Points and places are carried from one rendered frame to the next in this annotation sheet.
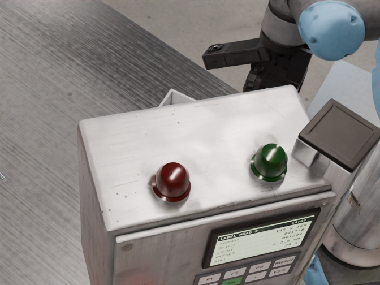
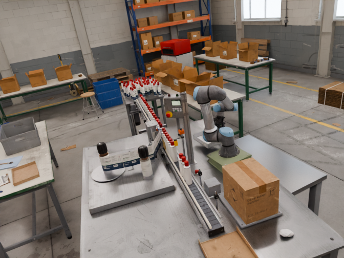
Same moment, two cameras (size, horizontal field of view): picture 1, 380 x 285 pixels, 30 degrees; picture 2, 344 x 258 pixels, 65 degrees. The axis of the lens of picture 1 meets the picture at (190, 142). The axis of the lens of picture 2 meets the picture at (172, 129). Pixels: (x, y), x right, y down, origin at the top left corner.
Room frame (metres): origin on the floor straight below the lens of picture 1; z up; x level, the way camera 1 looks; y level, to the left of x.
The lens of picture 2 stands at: (-1.23, -1.60, 2.18)
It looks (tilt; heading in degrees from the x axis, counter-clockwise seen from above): 25 degrees down; 48
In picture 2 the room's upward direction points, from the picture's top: 8 degrees counter-clockwise
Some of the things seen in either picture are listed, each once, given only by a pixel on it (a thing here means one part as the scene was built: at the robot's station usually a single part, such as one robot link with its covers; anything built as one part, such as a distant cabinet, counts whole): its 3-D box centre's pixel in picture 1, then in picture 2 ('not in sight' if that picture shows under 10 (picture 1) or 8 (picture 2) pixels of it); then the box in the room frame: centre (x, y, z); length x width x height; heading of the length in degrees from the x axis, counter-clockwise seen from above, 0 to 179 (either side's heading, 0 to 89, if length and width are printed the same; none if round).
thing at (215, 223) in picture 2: not in sight; (177, 166); (0.16, -0.07, 0.86); 1.65 x 0.08 x 0.04; 60
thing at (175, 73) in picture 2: not in sight; (180, 78); (2.11, 1.67, 0.97); 0.45 x 0.38 x 0.37; 163
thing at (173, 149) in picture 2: not in sight; (173, 151); (0.19, -0.01, 0.98); 0.05 x 0.05 x 0.20
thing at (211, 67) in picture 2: not in sight; (217, 62); (6.20, 3.86, 0.19); 0.64 x 0.54 x 0.37; 164
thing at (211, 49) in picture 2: not in sight; (213, 48); (4.65, 2.84, 0.97); 0.51 x 0.36 x 0.37; 163
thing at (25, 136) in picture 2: not in sight; (20, 134); (-0.47, 2.13, 0.91); 0.60 x 0.40 x 0.22; 74
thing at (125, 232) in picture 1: (195, 220); (175, 106); (0.29, -0.02, 1.38); 0.17 x 0.10 x 0.19; 115
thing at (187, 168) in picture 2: not in sight; (187, 172); (0.01, -0.34, 0.98); 0.05 x 0.05 x 0.20
